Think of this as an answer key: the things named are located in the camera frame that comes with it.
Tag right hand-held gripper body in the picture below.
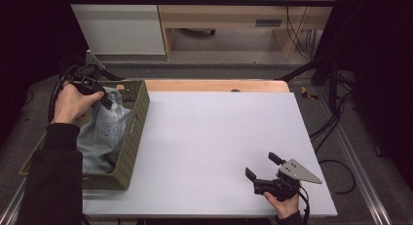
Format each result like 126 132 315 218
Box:
252 158 323 202

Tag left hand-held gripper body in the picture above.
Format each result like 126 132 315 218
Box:
63 50 126 97

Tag light blue-grey cloth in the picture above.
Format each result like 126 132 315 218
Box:
76 87 134 175

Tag olive green basket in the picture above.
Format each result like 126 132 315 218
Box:
19 79 151 191

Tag person's right hand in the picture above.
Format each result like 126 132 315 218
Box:
263 184 302 220

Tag person's left hand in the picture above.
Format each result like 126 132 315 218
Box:
51 82 105 126

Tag white table mat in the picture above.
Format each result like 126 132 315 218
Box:
82 91 339 219

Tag white cabinet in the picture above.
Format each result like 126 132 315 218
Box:
63 0 167 56

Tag yellow and black tool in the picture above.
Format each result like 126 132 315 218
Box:
300 86 319 101

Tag black curtain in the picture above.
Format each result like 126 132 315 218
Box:
0 0 91 145
313 0 413 187

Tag black metal stand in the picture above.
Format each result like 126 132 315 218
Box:
275 0 374 113

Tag black horizontal bar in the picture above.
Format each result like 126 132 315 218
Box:
64 0 337 8

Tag wooden desk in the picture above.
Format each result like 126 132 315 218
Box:
155 0 339 61

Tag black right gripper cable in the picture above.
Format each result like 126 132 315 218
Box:
296 185 312 225

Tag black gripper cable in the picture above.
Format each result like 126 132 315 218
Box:
296 185 312 225
47 64 81 124

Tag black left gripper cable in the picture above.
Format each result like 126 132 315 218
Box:
47 64 81 124

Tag black floor cables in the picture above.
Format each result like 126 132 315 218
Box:
308 70 357 155

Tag black looped floor cable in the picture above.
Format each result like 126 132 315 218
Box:
318 159 357 196

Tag aluminium floor rail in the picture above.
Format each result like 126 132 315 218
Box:
316 87 395 225

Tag black hanging cables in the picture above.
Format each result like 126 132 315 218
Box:
282 0 319 60

